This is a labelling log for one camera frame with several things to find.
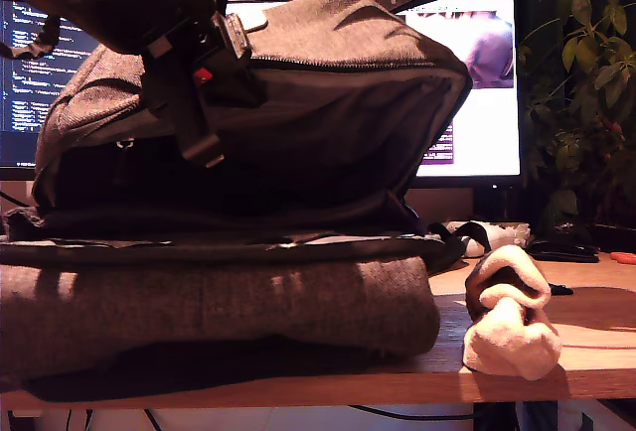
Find grey fabric backpack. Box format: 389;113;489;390
0;0;575;377

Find white sock pair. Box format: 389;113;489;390
461;244;563;381

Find monitor showing code text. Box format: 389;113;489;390
0;0;100;182

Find white crumpled tissue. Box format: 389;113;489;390
491;220;532;249

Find green leafy house plant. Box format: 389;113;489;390
516;0;636;233

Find black leather wallet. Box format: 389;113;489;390
525;237;601;264

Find black table leg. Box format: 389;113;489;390
471;402;519;431

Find black planter box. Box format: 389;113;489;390
588;221;636;254

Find monitor showing camera feeds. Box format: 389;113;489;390
223;0;523;223

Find long black cable under table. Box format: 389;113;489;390
347;403;476;423

